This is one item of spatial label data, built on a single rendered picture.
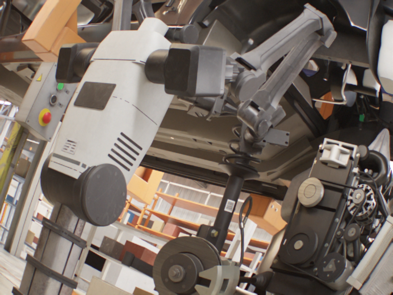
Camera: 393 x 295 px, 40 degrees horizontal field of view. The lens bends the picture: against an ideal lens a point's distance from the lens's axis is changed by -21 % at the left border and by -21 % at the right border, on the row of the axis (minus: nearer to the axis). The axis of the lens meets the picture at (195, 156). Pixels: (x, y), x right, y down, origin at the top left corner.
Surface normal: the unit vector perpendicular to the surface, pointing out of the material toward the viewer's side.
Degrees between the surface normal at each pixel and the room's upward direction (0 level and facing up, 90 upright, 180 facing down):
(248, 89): 112
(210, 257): 104
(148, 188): 90
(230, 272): 72
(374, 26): 90
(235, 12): 123
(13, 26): 51
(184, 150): 98
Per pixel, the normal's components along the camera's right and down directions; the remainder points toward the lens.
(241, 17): 0.42, 0.63
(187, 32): 0.77, 0.18
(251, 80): 0.65, 0.59
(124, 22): 0.64, -0.42
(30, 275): -0.50, -0.42
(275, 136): 0.06, -0.17
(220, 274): 0.50, -0.16
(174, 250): -0.60, -0.20
